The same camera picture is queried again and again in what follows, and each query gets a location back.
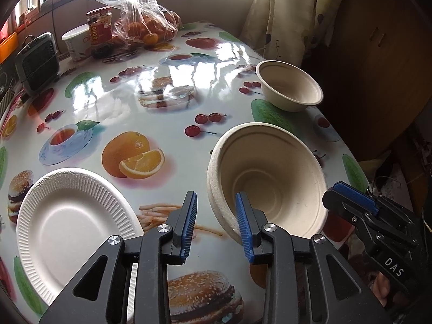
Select floral beige curtain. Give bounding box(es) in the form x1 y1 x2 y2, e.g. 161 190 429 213
239 0 342 67

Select white plastic tub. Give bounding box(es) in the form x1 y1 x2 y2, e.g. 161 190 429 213
62 24 91 62

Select plastic bag of oranges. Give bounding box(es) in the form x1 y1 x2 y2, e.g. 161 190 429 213
95 0 182 48

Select grey portable fan heater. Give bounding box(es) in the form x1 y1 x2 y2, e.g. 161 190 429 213
15 32 59 97

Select red label glass jar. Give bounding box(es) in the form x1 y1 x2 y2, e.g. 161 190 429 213
86 6 113 59

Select orange storage box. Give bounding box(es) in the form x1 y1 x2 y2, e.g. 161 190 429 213
0 32 18 64

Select beige pulp bowl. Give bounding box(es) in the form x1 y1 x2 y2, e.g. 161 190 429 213
207 173 242 245
255 60 324 113
207 122 328 238

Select white paper plate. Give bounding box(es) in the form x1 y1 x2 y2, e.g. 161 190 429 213
127 262 139 324
16 167 144 305

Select white paper plate front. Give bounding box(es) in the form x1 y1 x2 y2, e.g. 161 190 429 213
16 167 144 305

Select person right hand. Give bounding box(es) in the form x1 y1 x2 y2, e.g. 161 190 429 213
369 271 406 306

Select fruit print table cover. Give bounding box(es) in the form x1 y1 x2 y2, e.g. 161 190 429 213
1 23 367 323

